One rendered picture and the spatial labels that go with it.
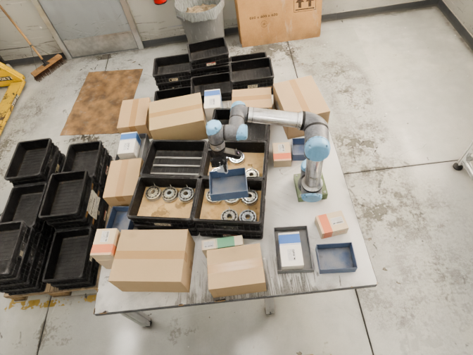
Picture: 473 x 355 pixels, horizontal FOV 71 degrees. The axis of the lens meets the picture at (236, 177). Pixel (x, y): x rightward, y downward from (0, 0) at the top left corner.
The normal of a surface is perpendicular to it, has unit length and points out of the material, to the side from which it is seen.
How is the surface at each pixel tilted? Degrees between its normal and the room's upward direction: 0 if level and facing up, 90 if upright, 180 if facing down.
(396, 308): 0
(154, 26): 90
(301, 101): 0
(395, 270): 0
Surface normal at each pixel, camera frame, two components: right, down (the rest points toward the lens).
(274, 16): 0.05, 0.65
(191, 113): -0.11, -0.56
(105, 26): 0.07, 0.82
